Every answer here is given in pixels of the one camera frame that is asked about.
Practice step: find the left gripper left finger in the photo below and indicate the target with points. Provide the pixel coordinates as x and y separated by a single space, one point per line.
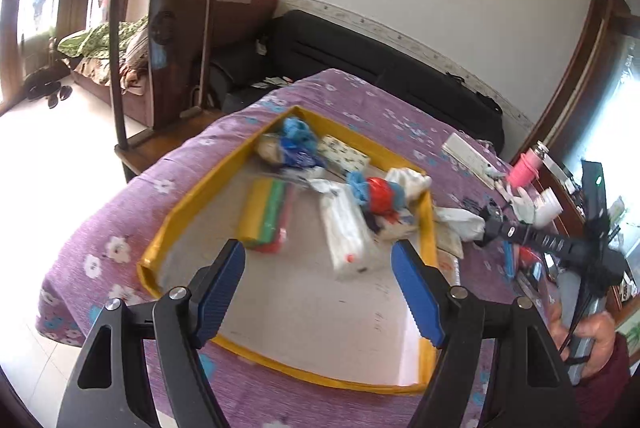
111 383

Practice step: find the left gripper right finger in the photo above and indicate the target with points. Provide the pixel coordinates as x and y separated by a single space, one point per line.
527 384

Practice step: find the white napkin pack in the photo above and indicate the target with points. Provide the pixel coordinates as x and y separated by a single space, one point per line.
413 183

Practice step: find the red plastic bag bundle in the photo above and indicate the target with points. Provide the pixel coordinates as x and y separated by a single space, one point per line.
376 195

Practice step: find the large white tissue pack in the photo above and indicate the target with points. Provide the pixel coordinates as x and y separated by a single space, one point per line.
352 247

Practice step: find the colourful sponge cloths pack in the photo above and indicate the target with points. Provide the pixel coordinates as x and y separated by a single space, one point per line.
263 225

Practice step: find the blue Vinda tissue pack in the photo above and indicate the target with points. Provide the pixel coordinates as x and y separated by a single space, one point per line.
281 152

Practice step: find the blue fluffy towel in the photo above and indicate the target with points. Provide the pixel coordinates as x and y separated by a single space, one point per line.
298 131

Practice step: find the white cloth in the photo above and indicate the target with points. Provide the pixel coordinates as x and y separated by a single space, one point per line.
468 226

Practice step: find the maroon sleeve right forearm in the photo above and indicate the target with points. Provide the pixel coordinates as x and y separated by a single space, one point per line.
596 396

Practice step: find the bare right hand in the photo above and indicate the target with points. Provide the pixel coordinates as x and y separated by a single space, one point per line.
599 328

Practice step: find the white cup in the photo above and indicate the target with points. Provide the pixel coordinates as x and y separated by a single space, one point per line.
546 208

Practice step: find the black motor with shaft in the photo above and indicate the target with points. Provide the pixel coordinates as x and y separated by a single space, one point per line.
492 215

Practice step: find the pink water bottle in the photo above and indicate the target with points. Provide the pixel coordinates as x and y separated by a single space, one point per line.
525 171

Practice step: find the purple floral tablecloth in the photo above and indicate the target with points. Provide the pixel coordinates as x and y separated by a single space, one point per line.
100 261

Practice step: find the yellow cardboard tray box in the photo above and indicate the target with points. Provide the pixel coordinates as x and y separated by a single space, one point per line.
291 312

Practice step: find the patterned small tissue pack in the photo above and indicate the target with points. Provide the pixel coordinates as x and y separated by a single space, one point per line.
342 157

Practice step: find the black sofa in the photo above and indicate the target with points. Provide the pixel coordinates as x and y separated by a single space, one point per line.
297 45

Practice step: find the dark wooden chair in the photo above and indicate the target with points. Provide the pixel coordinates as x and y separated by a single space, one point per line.
180 34

